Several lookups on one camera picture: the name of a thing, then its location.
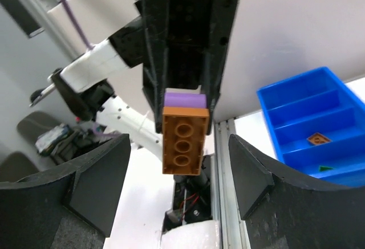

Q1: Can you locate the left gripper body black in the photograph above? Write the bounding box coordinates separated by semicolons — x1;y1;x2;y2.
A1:
141;0;238;133

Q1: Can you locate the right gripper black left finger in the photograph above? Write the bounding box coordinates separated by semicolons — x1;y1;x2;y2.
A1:
1;134;131;248

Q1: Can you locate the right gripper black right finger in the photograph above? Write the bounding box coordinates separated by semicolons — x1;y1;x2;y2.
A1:
229;134;364;248

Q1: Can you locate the green lego brick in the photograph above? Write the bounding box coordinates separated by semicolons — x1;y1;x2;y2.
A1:
318;165;334;172

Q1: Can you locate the purple lego brick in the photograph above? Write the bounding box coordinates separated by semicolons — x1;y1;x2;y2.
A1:
164;88;207;108

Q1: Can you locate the orange lego plate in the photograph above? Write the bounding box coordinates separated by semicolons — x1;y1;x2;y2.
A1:
307;132;331;145
162;107;210;175

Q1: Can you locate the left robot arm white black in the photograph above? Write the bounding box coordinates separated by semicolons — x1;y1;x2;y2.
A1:
50;0;238;134

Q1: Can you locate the blue compartment bin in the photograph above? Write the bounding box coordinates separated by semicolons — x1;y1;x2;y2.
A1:
257;67;364;187

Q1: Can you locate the aluminium rail frame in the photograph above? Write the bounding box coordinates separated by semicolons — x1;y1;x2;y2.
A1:
214;119;250;248

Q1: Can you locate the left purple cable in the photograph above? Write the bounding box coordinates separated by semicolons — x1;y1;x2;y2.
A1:
51;0;96;50

